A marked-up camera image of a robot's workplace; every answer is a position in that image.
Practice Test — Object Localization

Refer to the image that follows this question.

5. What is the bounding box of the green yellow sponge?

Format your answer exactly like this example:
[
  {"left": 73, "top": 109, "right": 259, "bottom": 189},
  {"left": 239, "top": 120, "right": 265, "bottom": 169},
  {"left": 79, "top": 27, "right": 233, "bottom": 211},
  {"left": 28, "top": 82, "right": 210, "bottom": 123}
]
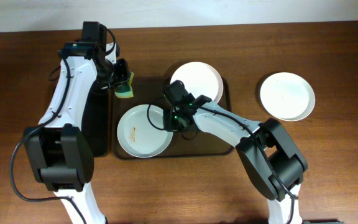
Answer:
[{"left": 114, "top": 72, "right": 134, "bottom": 98}]

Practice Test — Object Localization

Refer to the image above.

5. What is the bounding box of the pale blue plate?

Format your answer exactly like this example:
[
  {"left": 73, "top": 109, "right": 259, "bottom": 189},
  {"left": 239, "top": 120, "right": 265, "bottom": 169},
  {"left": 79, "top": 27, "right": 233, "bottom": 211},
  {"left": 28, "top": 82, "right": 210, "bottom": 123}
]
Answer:
[{"left": 117, "top": 105, "right": 173, "bottom": 158}]

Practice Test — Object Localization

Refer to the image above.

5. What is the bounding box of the white plate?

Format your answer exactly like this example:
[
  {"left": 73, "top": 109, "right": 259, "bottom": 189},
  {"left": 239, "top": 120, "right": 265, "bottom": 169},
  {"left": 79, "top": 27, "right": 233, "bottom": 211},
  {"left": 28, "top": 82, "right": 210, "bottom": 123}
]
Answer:
[
  {"left": 259, "top": 72, "right": 316, "bottom": 121},
  {"left": 170, "top": 62, "right": 224, "bottom": 103}
]

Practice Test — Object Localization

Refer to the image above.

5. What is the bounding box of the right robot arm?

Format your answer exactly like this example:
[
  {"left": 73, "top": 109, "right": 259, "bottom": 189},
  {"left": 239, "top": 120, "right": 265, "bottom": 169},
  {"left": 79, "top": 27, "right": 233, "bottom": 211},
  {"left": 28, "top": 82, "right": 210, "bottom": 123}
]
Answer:
[{"left": 163, "top": 94, "right": 308, "bottom": 223}]

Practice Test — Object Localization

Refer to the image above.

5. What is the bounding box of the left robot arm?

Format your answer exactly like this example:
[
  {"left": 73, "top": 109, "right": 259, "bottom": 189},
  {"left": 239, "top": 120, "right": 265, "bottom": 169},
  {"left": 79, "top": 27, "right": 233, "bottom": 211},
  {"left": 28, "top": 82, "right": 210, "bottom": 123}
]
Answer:
[{"left": 19, "top": 40, "right": 134, "bottom": 223}]

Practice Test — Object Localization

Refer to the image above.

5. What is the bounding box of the brown plastic serving tray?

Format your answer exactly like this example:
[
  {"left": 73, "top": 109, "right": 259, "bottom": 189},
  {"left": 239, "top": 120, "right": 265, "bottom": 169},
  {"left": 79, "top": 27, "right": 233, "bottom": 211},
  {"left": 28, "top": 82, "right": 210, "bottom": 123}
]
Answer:
[{"left": 111, "top": 77, "right": 234, "bottom": 160}]

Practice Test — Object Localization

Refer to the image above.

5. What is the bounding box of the black rectangular tray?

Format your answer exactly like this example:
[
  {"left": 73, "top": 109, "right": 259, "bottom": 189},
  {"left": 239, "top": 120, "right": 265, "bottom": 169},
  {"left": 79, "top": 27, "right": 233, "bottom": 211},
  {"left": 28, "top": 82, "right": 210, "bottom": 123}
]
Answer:
[{"left": 81, "top": 91, "right": 109, "bottom": 157}]

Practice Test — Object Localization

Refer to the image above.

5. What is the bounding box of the white plate top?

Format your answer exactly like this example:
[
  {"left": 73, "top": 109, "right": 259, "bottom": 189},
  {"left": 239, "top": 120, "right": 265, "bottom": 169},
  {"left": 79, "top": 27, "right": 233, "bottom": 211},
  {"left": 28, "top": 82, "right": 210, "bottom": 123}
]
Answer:
[{"left": 170, "top": 62, "right": 224, "bottom": 103}]

